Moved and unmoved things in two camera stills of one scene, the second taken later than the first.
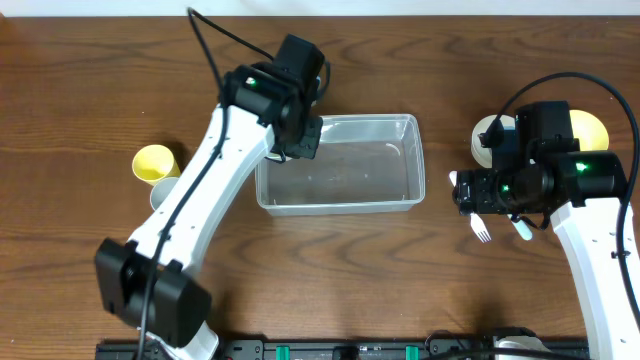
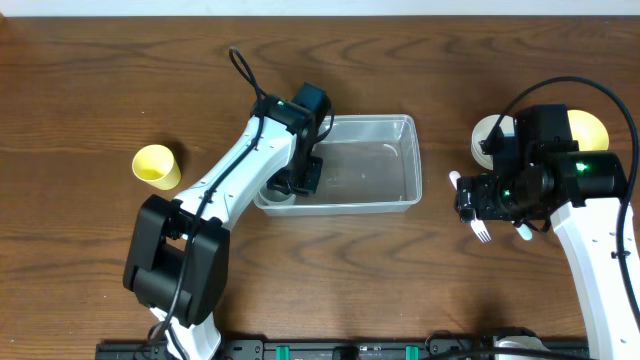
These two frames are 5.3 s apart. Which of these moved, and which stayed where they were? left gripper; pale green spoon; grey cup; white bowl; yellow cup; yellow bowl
Moved: grey cup; left gripper
Stayed: yellow cup; yellow bowl; white bowl; pale green spoon
